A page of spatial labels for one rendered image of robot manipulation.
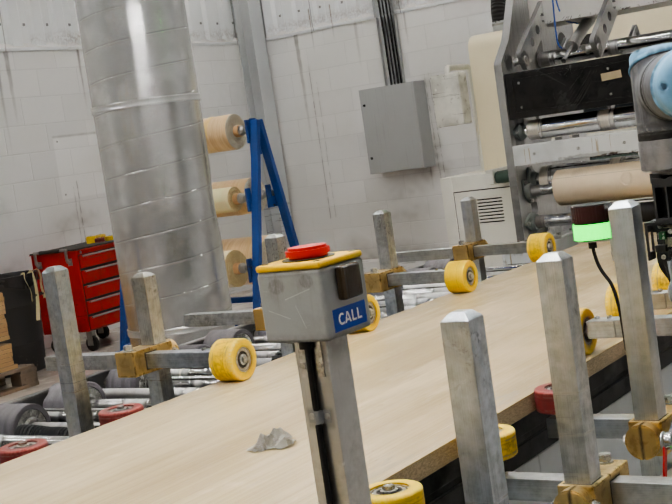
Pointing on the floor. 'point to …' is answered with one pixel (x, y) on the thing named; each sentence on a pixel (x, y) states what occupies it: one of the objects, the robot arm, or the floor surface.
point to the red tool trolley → (86, 286)
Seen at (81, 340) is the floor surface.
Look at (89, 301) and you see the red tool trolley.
